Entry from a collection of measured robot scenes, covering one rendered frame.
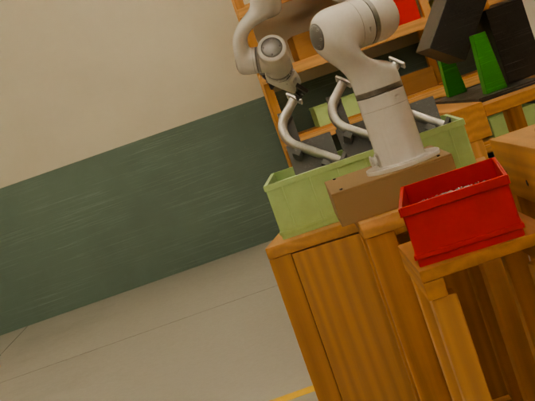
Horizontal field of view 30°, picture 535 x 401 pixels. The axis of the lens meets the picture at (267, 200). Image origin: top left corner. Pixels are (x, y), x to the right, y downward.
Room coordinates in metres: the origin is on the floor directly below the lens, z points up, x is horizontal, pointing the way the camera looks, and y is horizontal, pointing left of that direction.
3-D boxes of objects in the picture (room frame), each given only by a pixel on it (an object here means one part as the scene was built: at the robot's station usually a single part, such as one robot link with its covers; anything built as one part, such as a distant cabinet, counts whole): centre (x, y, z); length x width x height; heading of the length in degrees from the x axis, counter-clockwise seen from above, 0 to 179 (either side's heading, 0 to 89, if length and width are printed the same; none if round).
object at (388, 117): (2.47, -0.35, 1.03); 0.19 x 0.19 x 0.18
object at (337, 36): (2.46, -0.32, 1.24); 0.19 x 0.12 x 0.24; 114
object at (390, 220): (2.48, -0.35, 0.83); 0.32 x 0.32 x 0.04; 88
